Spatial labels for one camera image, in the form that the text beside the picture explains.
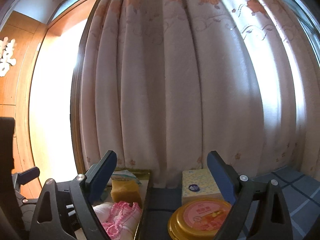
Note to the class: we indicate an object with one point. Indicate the white rolled towel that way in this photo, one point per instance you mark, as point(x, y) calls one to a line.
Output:
point(103, 211)

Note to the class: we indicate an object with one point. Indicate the pink white knitted cloth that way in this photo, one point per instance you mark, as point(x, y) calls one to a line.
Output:
point(122, 221)

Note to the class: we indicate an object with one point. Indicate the wooden door frame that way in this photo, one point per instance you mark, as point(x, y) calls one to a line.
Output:
point(36, 92)

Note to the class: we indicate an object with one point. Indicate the white wall decoration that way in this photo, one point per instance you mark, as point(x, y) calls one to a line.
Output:
point(7, 51)

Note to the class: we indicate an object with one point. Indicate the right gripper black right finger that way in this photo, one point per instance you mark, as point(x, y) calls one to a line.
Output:
point(261, 204)

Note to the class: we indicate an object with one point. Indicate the white green wipes pack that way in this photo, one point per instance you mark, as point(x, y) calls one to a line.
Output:
point(124, 175)

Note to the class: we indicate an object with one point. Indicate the pink floral curtain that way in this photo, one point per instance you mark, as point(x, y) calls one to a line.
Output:
point(164, 82)

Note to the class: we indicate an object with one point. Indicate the round gold pink tin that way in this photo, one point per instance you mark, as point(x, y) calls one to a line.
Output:
point(198, 219)

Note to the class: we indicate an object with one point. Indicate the yellow sponge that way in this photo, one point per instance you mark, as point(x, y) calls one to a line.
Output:
point(126, 191)

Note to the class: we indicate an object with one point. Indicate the pale yellow tissue pack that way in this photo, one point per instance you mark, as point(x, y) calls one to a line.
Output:
point(199, 184)

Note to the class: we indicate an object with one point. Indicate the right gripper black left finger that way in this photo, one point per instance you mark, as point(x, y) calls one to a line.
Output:
point(51, 219)

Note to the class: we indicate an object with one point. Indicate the gold metal tin box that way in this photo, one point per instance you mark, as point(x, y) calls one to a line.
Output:
point(145, 178)

